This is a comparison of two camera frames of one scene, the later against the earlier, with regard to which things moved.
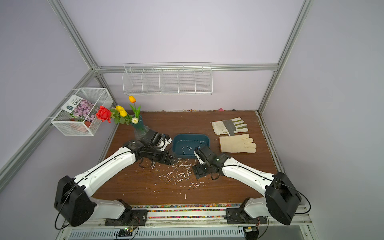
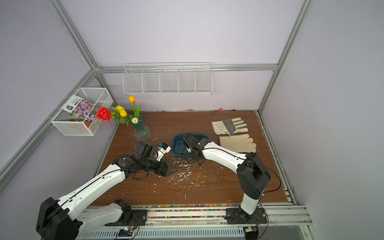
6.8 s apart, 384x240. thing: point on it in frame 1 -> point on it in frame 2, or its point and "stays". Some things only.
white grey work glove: [229, 127] stays
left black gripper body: [162, 157] -> [157, 167]
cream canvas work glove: [240, 143] stays
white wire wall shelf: [171, 78] stays
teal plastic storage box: [183, 145] stays
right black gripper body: [201, 169] -> [189, 157]
